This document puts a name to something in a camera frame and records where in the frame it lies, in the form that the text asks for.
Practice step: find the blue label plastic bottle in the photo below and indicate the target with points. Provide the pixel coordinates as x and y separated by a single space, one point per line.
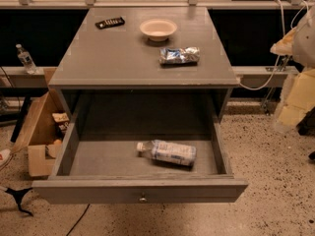
168 152

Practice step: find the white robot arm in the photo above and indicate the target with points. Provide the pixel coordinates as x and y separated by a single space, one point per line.
298 93

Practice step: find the grey cabinet with counter top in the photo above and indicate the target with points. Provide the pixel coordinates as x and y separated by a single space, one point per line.
123 58

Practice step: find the grey open top drawer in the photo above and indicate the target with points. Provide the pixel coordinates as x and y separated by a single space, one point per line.
99 163

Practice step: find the metal drawer knob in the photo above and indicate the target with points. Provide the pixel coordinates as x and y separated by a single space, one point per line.
143 199

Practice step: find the clear water bottle on ledge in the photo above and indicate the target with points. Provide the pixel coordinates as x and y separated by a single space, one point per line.
26 59

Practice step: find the crumpled silver blue chip bag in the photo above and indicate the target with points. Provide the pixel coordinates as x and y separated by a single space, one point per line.
186 55

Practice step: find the white paper bowl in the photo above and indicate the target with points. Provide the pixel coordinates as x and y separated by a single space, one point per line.
158 29

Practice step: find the black remote control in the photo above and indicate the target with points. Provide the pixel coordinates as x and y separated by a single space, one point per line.
110 23

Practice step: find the brown cardboard box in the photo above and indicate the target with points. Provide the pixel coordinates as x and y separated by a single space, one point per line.
39 132

